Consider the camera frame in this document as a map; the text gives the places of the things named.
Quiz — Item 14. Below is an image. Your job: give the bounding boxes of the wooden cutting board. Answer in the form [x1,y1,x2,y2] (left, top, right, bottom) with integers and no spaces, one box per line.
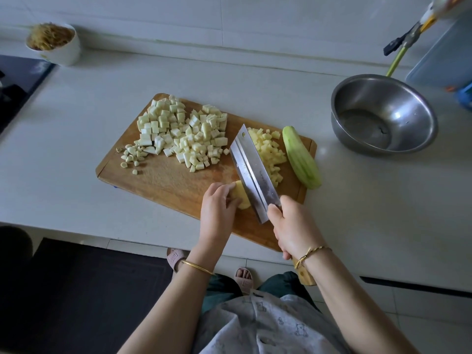
[94,92,319,253]

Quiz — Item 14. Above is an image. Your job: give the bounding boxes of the deep stainless steel bowl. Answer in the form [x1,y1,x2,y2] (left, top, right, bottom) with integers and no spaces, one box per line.
[330,74,440,156]

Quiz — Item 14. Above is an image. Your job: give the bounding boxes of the black floor mat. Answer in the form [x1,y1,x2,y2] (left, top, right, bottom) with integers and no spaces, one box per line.
[0,236,177,354]

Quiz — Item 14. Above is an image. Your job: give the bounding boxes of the peeled yellow potato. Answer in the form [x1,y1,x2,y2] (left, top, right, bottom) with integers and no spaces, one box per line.
[246,126,289,186]

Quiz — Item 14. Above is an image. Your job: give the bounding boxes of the light blue plastic board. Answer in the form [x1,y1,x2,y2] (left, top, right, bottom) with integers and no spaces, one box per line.
[404,9,472,90]

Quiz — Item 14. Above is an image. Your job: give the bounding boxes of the black gas stove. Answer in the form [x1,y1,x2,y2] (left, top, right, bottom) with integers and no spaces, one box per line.
[0,54,57,135]

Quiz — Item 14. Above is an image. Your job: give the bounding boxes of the person's right hand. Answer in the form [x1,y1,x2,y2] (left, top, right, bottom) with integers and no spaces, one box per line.
[266,195,327,263]

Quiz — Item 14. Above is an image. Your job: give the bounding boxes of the person's left forearm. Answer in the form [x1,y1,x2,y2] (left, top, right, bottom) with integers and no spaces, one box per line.
[118,247,218,354]

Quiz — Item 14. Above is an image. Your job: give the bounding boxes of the wall tap with hose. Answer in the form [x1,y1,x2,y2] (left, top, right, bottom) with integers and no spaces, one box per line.
[383,22,423,58]

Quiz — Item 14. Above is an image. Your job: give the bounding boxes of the person's left foot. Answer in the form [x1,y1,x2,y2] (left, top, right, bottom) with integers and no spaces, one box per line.
[165,247,190,273]

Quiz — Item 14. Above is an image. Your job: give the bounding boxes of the cleaver with wooden handle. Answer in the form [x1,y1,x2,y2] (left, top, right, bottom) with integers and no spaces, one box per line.
[229,123,317,287]

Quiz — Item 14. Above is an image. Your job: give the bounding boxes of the person's right foot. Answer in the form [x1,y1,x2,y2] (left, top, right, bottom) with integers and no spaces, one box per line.
[234,266,256,295]

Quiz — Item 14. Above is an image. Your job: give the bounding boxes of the dark green bottle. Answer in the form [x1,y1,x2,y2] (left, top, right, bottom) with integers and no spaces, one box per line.
[456,81,472,112]

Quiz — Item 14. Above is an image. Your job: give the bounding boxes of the gold bangle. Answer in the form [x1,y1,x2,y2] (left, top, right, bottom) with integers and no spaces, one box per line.
[181,259,216,276]

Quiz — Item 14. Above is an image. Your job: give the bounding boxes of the dark green trousers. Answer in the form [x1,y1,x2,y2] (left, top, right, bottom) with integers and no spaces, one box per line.
[201,270,320,316]

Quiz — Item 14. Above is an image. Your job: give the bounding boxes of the person's left hand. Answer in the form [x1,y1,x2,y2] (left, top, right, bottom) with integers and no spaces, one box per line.
[195,182,243,255]

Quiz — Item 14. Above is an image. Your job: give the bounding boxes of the person's foot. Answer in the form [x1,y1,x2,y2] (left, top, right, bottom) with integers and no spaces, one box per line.
[234,266,256,295]
[165,247,190,273]

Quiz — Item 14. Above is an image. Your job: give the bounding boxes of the yellow potato piece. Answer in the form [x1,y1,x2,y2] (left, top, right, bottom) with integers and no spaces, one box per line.
[228,179,254,211]

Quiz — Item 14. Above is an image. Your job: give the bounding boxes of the white patterned garment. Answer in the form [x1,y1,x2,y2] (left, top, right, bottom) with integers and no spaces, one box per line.
[192,290,356,354]

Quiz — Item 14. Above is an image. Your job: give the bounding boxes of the peeled green cucumber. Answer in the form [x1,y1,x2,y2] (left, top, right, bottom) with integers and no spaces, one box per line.
[282,125,324,191]

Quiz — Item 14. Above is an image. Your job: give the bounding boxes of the pile of garlic cloves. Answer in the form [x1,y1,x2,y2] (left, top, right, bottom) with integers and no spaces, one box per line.
[114,141,150,177]

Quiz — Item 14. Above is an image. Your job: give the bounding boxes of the pile of white diced vegetable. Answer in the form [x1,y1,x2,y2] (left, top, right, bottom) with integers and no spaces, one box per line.
[162,104,232,174]

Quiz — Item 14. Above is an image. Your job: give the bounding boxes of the person's right forearm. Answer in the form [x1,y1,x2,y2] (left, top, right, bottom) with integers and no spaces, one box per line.
[296,250,420,354]

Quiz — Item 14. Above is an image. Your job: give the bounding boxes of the braided cord bracelet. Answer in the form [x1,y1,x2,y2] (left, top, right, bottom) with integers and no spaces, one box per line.
[294,244,333,270]

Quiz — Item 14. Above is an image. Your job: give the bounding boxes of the white bowl of noodles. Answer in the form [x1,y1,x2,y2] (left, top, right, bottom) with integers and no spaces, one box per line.
[24,22,83,68]

